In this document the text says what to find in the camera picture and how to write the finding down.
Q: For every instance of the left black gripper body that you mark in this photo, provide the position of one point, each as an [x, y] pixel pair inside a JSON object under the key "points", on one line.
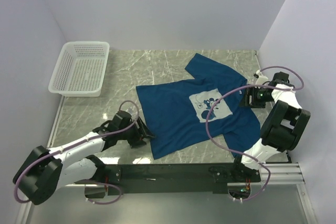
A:
{"points": [[132, 132]]}

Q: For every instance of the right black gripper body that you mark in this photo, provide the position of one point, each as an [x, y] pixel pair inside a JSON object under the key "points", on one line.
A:
{"points": [[259, 97]]}

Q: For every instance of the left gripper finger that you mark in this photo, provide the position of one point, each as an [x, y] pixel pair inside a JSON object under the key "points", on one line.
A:
{"points": [[138, 144], [144, 130]]}

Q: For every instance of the blue printed t-shirt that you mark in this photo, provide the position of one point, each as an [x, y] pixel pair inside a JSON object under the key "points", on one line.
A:
{"points": [[186, 112]]}

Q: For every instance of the white perforated plastic basket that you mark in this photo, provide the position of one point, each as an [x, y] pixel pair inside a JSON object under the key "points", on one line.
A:
{"points": [[80, 69]]}

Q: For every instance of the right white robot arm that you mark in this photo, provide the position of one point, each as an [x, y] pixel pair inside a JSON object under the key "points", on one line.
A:
{"points": [[282, 129]]}

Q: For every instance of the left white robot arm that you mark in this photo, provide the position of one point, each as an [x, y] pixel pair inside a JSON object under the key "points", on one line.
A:
{"points": [[46, 170]]}

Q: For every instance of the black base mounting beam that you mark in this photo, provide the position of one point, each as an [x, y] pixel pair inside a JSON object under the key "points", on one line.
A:
{"points": [[173, 178]]}

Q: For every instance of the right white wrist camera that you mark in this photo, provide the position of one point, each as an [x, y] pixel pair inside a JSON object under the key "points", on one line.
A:
{"points": [[261, 79]]}

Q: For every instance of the aluminium frame rails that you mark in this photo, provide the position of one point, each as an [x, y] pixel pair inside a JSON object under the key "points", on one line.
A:
{"points": [[278, 173]]}

